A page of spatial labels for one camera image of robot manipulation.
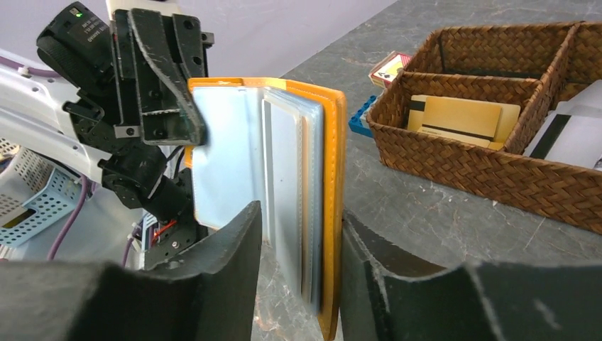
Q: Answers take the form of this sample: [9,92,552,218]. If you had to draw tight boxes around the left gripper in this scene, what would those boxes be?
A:
[36,1,214,155]

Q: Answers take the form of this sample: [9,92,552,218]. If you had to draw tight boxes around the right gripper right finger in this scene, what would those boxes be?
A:
[341,212,601,340]

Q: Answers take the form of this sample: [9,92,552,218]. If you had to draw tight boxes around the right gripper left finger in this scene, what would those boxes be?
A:
[1,201,262,340]

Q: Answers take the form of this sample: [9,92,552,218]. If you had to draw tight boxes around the yellow leather card holder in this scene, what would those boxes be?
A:
[185,77,346,340]

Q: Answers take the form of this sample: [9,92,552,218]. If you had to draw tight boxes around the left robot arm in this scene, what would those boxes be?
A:
[1,1,214,223]

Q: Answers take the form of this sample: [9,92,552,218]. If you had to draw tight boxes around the gold VIP cards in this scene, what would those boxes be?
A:
[407,94,521,151]

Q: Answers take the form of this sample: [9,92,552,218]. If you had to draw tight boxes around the silver cards pile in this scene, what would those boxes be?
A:
[523,80,601,171]

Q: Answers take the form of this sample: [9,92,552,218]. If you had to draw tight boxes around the pink card box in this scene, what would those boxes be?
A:
[368,51,412,88]

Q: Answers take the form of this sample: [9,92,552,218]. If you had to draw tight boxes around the perforated plastic crate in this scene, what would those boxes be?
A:
[1,138,82,247]

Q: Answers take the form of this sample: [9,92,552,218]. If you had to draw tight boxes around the blue toy brick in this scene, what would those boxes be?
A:
[348,95,377,139]

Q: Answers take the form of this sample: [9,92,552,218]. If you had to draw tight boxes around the brown woven basket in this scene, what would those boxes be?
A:
[366,21,601,233]

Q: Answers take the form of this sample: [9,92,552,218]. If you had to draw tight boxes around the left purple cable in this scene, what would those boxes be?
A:
[0,55,90,262]

